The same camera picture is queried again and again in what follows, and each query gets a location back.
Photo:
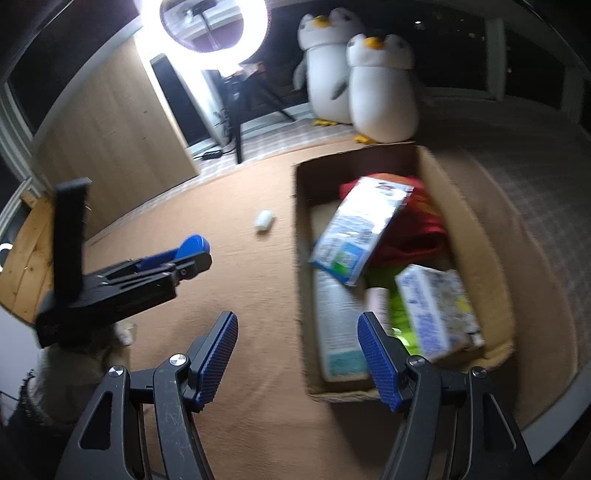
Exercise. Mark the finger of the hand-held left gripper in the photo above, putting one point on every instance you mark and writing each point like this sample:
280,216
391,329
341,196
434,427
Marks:
196,265
159,261

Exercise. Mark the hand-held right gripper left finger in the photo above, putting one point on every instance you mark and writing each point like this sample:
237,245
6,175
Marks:
214,364

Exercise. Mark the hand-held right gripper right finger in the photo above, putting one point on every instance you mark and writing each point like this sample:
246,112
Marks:
381,364

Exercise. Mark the green tube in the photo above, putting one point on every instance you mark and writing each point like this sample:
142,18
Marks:
399,314

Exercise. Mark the white bottle with blue cap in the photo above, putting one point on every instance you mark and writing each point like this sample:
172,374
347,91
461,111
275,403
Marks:
337,323

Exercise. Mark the small pink bottle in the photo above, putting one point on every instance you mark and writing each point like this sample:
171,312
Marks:
378,300

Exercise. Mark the patterned tissue pack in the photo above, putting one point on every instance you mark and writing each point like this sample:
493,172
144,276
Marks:
434,309

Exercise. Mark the red bag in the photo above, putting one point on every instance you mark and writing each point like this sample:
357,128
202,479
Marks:
415,230

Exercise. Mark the blue-white printed packet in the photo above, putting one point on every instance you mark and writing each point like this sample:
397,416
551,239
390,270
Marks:
360,221

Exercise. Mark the cardboard box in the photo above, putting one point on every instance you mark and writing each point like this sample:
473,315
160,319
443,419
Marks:
461,207

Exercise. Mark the person's left forearm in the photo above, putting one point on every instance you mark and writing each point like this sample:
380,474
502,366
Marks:
69,378

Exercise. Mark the person's left hand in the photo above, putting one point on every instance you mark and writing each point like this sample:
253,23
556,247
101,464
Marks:
124,333

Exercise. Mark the wooden plank headboard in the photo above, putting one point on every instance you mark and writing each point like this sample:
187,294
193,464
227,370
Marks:
27,258

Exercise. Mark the small white cap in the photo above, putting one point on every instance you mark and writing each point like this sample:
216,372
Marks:
263,220

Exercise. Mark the light wooden cabinet panel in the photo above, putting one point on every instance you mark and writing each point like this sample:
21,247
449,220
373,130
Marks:
115,138

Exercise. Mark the black power strip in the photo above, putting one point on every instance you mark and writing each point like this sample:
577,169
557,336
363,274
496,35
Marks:
210,154

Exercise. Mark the large penguin plush toy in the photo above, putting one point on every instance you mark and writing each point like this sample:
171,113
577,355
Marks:
323,78

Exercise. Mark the small penguin plush toy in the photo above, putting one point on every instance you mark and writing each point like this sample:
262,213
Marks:
383,101

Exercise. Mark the black phone clamp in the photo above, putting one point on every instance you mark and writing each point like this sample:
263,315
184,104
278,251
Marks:
198,7

